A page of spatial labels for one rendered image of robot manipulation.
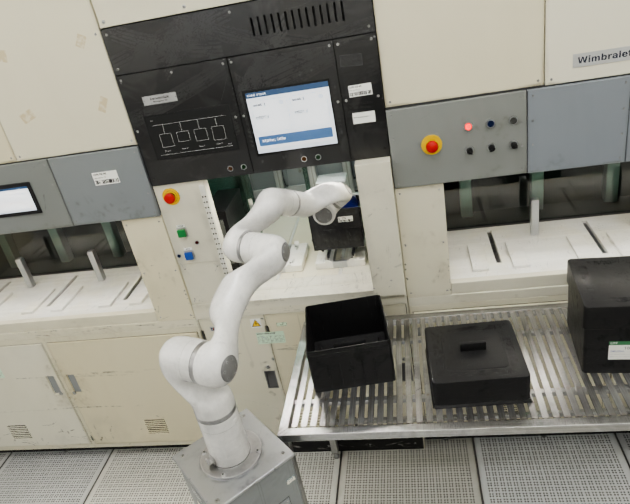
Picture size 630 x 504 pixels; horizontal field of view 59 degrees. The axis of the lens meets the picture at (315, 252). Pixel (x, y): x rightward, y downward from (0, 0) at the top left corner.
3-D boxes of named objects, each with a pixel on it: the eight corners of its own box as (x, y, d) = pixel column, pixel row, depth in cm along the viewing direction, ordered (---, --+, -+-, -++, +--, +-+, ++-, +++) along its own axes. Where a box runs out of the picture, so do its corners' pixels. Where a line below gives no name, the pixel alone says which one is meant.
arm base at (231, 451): (219, 492, 160) (202, 445, 151) (190, 455, 174) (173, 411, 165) (274, 453, 169) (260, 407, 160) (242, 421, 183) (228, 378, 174)
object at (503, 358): (433, 409, 173) (429, 377, 167) (425, 349, 199) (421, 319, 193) (533, 402, 168) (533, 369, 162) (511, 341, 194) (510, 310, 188)
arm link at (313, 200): (305, 170, 183) (346, 179, 210) (272, 200, 190) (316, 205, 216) (319, 192, 181) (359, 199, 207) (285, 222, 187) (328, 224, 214)
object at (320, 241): (312, 259, 238) (298, 190, 223) (318, 238, 255) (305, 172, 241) (369, 254, 233) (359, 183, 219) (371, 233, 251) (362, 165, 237)
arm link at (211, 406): (220, 429, 155) (196, 362, 144) (170, 414, 164) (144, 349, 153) (244, 399, 164) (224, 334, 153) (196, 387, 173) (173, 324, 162)
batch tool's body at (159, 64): (238, 462, 268) (92, 32, 178) (274, 339, 350) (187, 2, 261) (425, 457, 251) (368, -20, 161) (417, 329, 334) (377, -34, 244)
